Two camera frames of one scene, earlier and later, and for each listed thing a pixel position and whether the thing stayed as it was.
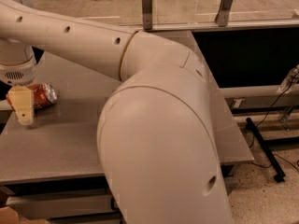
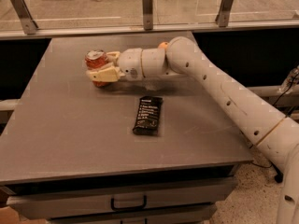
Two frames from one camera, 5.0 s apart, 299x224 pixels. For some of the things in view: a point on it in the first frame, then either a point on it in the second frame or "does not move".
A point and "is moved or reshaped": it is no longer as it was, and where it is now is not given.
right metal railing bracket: x=226 y=3 does not move
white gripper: x=17 y=74 -> x=130 y=63
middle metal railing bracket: x=147 y=7 does not move
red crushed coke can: x=44 y=95 is moved or reshaped
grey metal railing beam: x=249 y=23 does not move
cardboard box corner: x=9 y=216 does not move
